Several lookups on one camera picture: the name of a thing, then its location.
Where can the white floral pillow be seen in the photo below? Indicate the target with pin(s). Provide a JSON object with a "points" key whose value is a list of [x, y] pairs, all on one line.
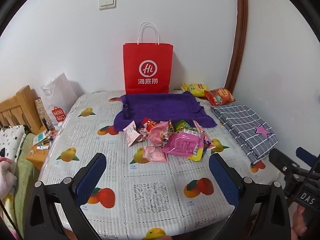
{"points": [[10, 140]]}

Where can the wooden headboard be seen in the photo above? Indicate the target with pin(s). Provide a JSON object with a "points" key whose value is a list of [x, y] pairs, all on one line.
{"points": [[22, 105]]}

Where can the grey checked folded cloth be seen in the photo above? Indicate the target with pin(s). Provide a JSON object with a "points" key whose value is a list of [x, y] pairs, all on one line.
{"points": [[245, 127]]}

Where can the brown yellow small packet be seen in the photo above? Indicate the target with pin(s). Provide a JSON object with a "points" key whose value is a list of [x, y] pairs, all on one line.
{"points": [[170, 128]]}

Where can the brown wooden door frame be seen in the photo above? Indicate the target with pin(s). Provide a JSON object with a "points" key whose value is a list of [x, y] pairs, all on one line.
{"points": [[241, 30]]}

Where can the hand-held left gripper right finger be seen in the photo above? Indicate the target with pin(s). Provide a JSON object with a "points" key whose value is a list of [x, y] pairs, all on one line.
{"points": [[222, 180]]}

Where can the white tube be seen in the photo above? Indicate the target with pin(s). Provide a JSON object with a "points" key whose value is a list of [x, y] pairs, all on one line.
{"points": [[43, 147]]}

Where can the pink cloth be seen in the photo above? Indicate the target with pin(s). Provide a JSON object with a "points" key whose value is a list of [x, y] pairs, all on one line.
{"points": [[6, 177]]}

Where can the teal small box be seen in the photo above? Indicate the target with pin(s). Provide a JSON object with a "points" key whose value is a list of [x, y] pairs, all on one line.
{"points": [[40, 138]]}

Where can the yellow chip bag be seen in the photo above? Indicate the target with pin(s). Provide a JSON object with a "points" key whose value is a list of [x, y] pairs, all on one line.
{"points": [[193, 88]]}

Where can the long pink stick packet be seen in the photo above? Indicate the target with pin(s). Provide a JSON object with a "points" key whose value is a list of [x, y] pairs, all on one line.
{"points": [[200, 130]]}

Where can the brown patterned box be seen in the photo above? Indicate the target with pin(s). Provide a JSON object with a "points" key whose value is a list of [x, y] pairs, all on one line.
{"points": [[42, 112]]}

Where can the white shopping bag red logo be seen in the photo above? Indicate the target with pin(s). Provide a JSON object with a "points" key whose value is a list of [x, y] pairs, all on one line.
{"points": [[60, 92]]}

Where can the green blanket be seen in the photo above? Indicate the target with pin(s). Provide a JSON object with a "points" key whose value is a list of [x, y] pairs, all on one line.
{"points": [[22, 175]]}

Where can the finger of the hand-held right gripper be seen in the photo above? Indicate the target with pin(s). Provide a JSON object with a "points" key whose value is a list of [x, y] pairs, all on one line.
{"points": [[277, 160], [304, 154]]}

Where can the green snack packet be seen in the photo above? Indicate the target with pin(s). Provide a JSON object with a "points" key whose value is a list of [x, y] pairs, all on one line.
{"points": [[183, 125]]}

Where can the round pink pastry packet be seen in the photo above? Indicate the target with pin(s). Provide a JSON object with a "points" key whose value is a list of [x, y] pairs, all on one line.
{"points": [[155, 154]]}

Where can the large pink packet yellow edge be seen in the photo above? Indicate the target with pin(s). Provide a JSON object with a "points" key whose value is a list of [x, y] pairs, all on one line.
{"points": [[182, 143]]}

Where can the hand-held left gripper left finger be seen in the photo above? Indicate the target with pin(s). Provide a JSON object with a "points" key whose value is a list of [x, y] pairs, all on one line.
{"points": [[92, 177]]}

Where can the purple towel covered tray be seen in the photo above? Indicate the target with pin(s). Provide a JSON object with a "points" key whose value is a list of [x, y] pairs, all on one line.
{"points": [[160, 105]]}

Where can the person's right hand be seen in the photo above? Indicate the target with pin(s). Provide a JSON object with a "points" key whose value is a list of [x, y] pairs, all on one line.
{"points": [[299, 221]]}

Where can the white light switch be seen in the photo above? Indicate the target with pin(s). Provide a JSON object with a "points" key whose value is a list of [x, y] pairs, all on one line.
{"points": [[107, 2]]}

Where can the pink snack packet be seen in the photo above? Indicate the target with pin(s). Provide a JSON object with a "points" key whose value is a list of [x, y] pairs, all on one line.
{"points": [[158, 133]]}

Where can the red chip bag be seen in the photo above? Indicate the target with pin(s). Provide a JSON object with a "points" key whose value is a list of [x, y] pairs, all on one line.
{"points": [[220, 96]]}

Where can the wooden nightstand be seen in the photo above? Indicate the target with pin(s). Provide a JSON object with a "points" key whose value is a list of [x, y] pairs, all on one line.
{"points": [[37, 157]]}

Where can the pale pink cartoon packet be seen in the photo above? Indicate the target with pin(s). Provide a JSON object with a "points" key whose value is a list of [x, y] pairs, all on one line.
{"points": [[131, 135]]}

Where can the red gold print packet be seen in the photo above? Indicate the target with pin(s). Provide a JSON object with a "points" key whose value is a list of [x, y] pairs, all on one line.
{"points": [[150, 124]]}

